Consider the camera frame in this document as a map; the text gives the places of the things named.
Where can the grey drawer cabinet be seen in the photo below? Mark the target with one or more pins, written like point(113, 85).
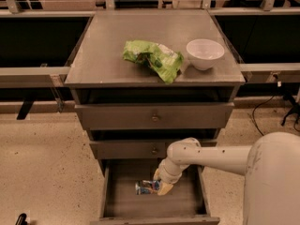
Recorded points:
point(135, 92)

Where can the white bowl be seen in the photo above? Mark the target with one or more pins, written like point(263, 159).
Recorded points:
point(204, 53)

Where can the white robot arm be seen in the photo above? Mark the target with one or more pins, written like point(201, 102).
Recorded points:
point(271, 167)

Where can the open bottom drawer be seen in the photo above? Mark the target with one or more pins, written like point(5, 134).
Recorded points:
point(185, 204)

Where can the middle drawer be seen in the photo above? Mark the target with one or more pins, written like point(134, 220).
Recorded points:
point(130, 149)

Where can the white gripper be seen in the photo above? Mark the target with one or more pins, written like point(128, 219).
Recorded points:
point(168, 176)

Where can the black object floor corner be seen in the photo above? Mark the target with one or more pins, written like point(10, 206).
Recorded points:
point(21, 220)

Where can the blue silver redbull can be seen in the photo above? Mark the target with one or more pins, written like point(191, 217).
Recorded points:
point(147, 187)

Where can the top drawer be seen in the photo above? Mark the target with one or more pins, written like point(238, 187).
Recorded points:
point(154, 116)

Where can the green chip bag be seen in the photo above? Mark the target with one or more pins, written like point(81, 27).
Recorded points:
point(161, 59)

